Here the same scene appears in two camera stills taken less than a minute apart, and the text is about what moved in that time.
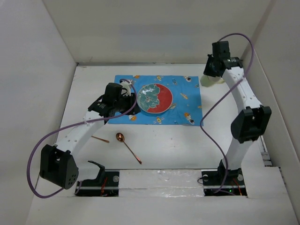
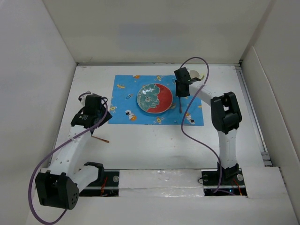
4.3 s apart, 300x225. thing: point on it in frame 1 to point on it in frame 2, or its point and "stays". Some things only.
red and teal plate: [154, 98] stays
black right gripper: [207, 71] to [178, 93]
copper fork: [102, 140] stays
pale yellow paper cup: [207, 81] to [193, 73]
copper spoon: [120, 137] to [180, 107]
